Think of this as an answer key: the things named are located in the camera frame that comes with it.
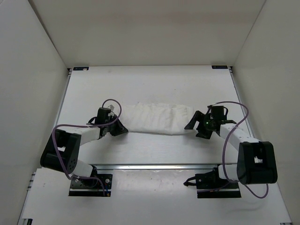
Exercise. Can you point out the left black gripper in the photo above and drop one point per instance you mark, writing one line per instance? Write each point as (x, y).
(120, 129)

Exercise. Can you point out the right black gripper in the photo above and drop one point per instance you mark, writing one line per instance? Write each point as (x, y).
(197, 116)

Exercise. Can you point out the white pleated skirt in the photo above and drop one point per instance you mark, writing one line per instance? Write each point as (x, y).
(157, 118)

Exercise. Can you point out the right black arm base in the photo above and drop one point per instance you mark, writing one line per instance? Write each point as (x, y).
(209, 185)

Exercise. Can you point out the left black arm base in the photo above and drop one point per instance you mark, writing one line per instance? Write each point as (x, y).
(102, 187)

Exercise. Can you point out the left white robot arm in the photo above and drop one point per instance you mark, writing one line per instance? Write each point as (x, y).
(62, 149)

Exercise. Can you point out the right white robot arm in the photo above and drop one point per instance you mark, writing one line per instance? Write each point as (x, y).
(256, 162)

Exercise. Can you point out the right blue corner label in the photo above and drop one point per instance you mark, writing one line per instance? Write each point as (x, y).
(219, 67)

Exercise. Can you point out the blue corner label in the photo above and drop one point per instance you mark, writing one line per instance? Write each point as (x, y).
(80, 68)
(219, 67)

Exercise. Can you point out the left blue corner label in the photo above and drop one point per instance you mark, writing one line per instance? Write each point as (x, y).
(80, 68)

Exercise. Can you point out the right aluminium side rail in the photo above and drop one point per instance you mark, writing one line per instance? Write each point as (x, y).
(238, 96)

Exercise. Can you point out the aluminium side rail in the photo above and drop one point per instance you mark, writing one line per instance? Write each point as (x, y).
(238, 96)
(63, 97)

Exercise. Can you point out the left aluminium side rail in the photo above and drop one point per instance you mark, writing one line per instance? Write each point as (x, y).
(63, 97)

